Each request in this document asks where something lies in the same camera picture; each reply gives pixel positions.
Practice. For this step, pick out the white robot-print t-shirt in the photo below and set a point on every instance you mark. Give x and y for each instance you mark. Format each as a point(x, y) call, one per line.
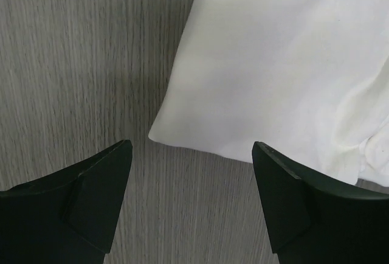
point(309, 78)

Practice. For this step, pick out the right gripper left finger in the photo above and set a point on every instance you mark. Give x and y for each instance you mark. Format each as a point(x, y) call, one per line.
point(69, 216)

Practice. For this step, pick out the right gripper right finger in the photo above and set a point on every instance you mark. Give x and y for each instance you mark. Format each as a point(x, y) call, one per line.
point(313, 218)

